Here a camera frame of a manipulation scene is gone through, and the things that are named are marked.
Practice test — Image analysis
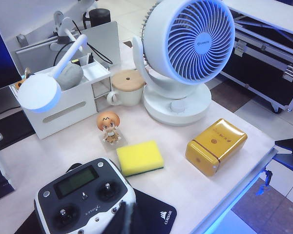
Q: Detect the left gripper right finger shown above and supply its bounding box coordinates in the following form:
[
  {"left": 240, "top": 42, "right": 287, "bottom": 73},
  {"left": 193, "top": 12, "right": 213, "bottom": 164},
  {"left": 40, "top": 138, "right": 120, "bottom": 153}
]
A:
[{"left": 131, "top": 203, "right": 147, "bottom": 234}]

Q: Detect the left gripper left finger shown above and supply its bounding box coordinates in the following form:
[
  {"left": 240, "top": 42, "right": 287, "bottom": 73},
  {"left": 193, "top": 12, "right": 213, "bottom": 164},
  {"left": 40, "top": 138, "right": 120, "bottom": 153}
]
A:
[{"left": 105, "top": 201, "right": 128, "bottom": 234}]

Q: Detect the yellow cleaning sponge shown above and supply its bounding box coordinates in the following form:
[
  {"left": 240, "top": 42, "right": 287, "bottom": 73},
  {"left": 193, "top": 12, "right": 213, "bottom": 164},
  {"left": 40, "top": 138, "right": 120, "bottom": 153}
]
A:
[{"left": 116, "top": 139, "right": 165, "bottom": 177}]

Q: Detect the black Corsair mouse pad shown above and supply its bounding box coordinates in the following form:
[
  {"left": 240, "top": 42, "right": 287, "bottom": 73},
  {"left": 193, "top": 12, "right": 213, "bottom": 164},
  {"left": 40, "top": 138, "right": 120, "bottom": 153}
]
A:
[{"left": 17, "top": 187, "right": 178, "bottom": 234}]

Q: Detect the white RC transmitter controller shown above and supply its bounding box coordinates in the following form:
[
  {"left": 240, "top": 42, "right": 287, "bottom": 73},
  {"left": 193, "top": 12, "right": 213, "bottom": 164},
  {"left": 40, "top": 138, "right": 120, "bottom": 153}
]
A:
[{"left": 33, "top": 157, "right": 137, "bottom": 234}]

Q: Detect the yellow metal tin box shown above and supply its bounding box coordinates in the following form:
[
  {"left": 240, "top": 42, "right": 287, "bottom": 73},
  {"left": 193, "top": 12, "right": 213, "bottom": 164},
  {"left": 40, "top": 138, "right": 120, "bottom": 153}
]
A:
[{"left": 185, "top": 118, "right": 249, "bottom": 177}]

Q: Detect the black aluminium flight case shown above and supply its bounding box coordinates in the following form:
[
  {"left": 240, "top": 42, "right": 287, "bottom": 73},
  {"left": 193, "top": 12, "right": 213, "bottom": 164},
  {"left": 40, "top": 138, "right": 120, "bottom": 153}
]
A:
[{"left": 219, "top": 0, "right": 293, "bottom": 114}]

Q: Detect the orange-haired anime girl figurine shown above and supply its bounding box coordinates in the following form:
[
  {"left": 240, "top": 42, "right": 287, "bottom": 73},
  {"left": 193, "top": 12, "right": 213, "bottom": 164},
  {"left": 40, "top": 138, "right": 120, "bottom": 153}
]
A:
[{"left": 96, "top": 111, "right": 126, "bottom": 152}]

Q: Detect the white desk organizer box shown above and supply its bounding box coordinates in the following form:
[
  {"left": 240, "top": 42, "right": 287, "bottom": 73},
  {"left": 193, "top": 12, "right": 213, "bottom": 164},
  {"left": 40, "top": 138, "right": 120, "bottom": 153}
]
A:
[{"left": 8, "top": 55, "right": 112, "bottom": 140}]

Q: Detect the white ceramic mug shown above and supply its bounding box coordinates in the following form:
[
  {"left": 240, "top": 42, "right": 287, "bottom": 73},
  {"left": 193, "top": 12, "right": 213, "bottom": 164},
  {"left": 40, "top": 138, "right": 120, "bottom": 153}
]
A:
[{"left": 106, "top": 85, "right": 146, "bottom": 107}]

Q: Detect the round wooden mug lid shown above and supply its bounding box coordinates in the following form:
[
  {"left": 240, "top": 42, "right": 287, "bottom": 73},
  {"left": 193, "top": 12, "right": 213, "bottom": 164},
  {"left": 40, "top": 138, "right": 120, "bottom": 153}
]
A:
[{"left": 111, "top": 69, "right": 147, "bottom": 91}]

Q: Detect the white desk fan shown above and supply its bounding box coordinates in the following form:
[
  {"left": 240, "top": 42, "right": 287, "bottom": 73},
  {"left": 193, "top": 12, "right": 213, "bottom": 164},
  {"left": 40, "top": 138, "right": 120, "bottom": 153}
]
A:
[{"left": 132, "top": 0, "right": 235, "bottom": 127}]

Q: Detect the white gooseneck desk lamp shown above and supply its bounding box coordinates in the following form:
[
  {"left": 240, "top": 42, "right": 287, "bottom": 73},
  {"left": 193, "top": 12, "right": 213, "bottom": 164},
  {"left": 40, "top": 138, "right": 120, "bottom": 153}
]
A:
[{"left": 17, "top": 11, "right": 88, "bottom": 114}]

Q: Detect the grey plush toy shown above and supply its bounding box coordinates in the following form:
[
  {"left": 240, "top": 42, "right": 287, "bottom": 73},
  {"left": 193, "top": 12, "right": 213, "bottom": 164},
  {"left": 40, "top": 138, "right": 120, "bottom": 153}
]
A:
[{"left": 56, "top": 62, "right": 84, "bottom": 90}]

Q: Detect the beige-maned plush toy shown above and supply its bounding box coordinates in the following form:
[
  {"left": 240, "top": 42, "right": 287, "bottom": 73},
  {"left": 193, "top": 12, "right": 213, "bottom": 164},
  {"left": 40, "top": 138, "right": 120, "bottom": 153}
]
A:
[{"left": 14, "top": 68, "right": 35, "bottom": 89}]

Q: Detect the white metal bookend panel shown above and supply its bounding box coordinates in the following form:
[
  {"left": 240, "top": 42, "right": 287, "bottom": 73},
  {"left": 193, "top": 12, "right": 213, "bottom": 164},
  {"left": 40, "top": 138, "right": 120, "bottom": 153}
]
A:
[{"left": 79, "top": 20, "right": 120, "bottom": 68}]

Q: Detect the black tumbler cup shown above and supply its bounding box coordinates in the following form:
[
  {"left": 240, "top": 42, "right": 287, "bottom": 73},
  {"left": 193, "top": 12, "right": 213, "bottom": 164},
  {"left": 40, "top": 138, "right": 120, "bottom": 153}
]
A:
[{"left": 82, "top": 8, "right": 111, "bottom": 29}]

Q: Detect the black AOC monitor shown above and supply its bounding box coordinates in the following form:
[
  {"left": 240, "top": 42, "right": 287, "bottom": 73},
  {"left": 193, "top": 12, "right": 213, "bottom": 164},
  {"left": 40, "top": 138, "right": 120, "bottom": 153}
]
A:
[{"left": 0, "top": 12, "right": 21, "bottom": 92}]

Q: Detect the white partition board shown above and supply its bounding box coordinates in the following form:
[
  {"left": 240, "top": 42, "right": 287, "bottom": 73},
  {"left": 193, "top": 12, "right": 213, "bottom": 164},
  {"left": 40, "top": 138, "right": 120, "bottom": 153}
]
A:
[{"left": 0, "top": 0, "right": 98, "bottom": 52}]

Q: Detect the blue cable tie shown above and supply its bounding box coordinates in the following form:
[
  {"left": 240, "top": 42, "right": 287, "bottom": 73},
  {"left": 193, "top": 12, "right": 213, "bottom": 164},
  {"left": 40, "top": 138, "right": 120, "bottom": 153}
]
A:
[{"left": 255, "top": 170, "right": 273, "bottom": 195}]

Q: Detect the black lamp power cable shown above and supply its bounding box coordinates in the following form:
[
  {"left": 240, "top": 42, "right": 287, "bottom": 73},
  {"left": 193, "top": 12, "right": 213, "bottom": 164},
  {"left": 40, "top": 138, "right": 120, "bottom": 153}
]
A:
[{"left": 54, "top": 17, "right": 113, "bottom": 67}]

